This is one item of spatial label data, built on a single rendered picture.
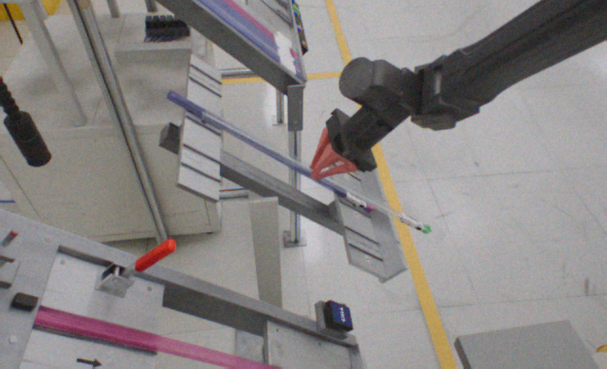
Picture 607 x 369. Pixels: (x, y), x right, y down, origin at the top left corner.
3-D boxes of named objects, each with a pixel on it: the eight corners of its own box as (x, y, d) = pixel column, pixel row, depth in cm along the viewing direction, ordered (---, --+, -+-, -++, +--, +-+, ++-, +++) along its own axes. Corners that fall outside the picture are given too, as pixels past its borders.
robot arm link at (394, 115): (433, 106, 66) (416, 80, 69) (408, 89, 61) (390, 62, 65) (396, 137, 69) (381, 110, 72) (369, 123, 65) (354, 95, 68)
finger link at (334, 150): (300, 179, 72) (341, 142, 67) (293, 149, 77) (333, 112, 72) (330, 195, 75) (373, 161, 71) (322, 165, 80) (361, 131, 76)
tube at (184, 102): (367, 207, 104) (371, 205, 103) (368, 212, 103) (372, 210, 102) (167, 93, 77) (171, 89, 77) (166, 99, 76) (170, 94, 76)
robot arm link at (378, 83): (462, 128, 61) (465, 66, 63) (415, 99, 53) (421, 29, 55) (383, 138, 69) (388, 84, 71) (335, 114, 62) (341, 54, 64)
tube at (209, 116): (423, 229, 92) (428, 226, 91) (426, 234, 91) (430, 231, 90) (202, 113, 65) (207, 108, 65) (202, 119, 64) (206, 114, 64)
